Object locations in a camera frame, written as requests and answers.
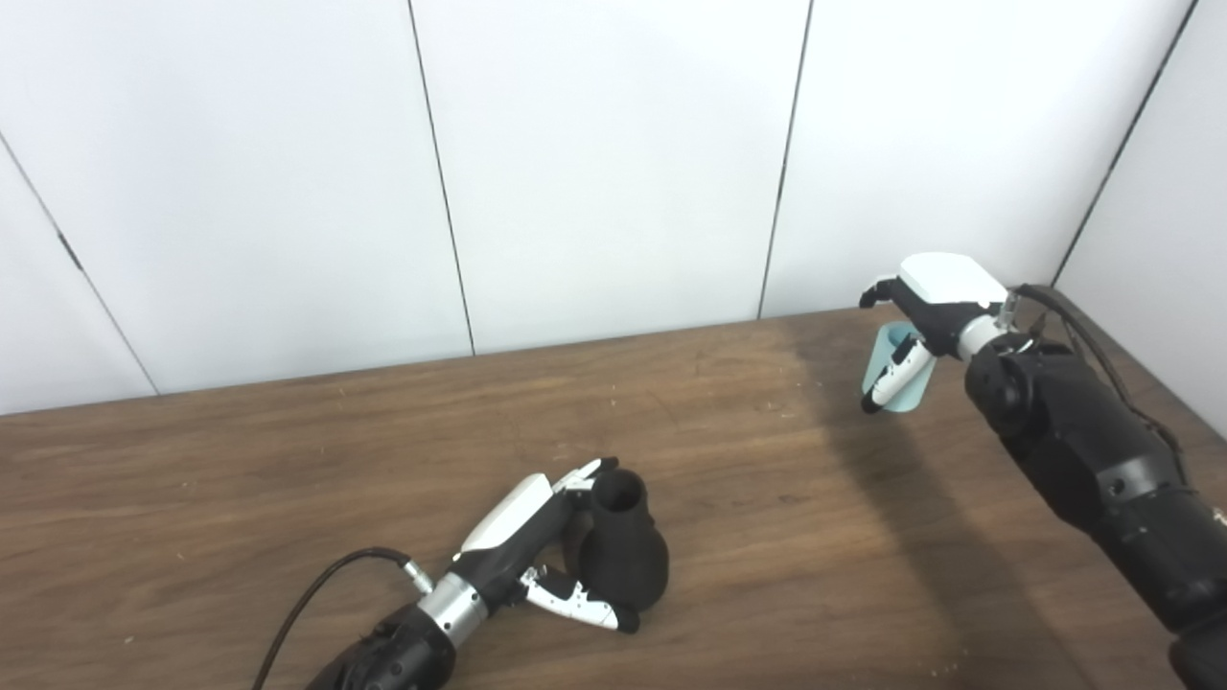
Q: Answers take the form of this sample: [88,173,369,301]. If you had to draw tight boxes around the light-blue hose piece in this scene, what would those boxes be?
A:
[861,322,936,414]

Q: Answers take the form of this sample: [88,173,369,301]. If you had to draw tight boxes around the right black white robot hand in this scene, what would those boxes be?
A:
[858,252,1010,415]

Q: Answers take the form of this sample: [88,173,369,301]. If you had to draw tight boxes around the black flared nozzle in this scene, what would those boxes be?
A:
[578,469,670,614]

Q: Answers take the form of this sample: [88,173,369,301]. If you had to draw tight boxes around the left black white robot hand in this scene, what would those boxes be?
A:
[449,457,640,635]

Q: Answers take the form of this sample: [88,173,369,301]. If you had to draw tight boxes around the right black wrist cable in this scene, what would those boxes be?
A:
[997,283,1190,480]

